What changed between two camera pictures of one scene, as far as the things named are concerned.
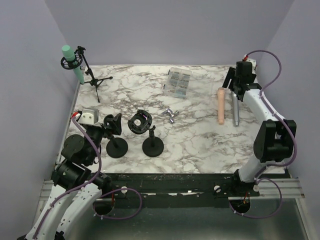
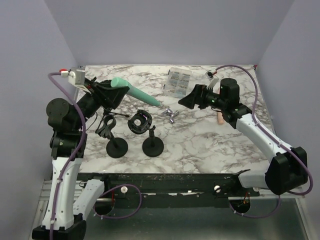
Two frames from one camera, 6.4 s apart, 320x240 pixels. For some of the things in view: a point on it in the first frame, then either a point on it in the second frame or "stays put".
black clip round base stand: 116,147 stays put
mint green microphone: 70,56 → 134,92
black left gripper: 115,123 → 112,96
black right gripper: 230,75 → 196,96
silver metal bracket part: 170,113 stays put
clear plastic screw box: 177,83 stays put
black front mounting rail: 177,190 stays put
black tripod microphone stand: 78,56 → 108,111
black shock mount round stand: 152,146 stays put
